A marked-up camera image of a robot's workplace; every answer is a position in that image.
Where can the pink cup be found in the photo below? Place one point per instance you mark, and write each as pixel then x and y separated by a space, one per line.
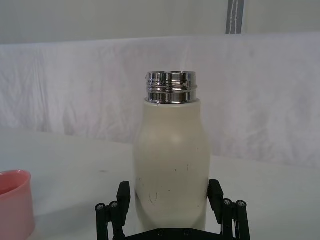
pixel 15 205

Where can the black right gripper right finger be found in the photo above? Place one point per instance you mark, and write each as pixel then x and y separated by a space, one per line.
pixel 217 197

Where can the grey striped post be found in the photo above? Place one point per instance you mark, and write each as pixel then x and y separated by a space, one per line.
pixel 234 17

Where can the cream vacuum bottle steel neck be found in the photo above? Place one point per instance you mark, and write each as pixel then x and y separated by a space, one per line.
pixel 172 155

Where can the white curtain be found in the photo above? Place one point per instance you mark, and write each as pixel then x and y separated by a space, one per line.
pixel 282 15
pixel 112 20

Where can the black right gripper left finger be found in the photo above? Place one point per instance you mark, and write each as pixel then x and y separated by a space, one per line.
pixel 123 200

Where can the white table cloth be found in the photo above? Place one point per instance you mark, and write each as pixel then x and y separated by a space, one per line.
pixel 75 100

